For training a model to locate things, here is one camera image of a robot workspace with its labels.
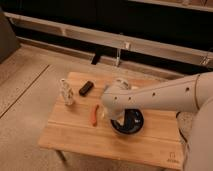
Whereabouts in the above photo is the black ceramic bowl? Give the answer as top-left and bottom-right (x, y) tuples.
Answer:
(111, 109), (144, 135)

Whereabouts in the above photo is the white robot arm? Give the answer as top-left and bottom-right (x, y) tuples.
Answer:
(101, 72), (213, 171)

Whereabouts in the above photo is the orange carrot-shaped utensil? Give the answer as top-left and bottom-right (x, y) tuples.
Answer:
(91, 104), (99, 127)

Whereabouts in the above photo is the wooden table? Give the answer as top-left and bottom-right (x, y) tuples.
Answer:
(39, 72), (183, 169)

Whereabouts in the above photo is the black rectangular box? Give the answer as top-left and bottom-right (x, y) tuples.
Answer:
(79, 81), (94, 96)

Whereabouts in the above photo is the metal shelf rail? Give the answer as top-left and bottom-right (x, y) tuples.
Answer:
(4, 12), (213, 68)

